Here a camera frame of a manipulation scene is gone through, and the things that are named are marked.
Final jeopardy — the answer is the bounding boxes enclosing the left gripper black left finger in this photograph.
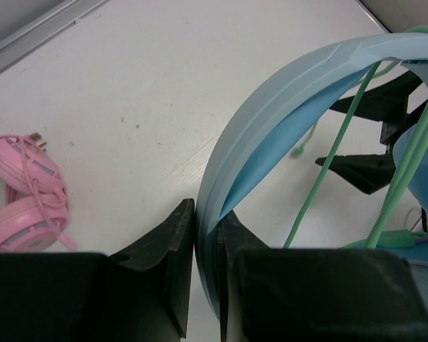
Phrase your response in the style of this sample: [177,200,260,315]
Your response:
[0,199,195,341]

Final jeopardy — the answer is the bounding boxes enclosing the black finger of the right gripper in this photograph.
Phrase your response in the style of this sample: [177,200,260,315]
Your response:
[330,69,425,124]
[328,154,396,195]

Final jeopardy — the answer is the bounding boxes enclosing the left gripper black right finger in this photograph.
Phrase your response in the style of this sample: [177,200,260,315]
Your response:
[216,212,428,341]

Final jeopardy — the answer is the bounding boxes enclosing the green headphone cable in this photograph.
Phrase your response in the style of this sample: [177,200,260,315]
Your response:
[281,24,428,250]

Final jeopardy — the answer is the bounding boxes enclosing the pink headphones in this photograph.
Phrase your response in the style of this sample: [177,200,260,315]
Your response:
[0,133,77,253]

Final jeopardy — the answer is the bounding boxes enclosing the right aluminium frame rail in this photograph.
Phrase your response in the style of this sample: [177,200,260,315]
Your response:
[357,0,392,33]

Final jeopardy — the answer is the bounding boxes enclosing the aluminium frame rail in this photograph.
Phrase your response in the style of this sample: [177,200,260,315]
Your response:
[357,0,392,33]
[0,0,105,73]

